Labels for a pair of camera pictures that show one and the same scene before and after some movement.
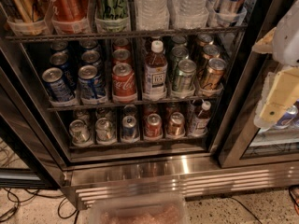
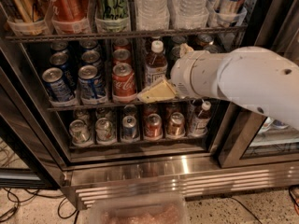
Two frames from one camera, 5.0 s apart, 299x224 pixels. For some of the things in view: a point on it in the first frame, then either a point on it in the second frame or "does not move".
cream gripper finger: (265, 45) → (184, 49)
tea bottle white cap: (157, 47) does not move
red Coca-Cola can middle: (121, 56) does not move
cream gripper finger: (283, 96) → (157, 91)
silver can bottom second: (104, 131) does not move
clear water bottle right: (190, 6) does not move
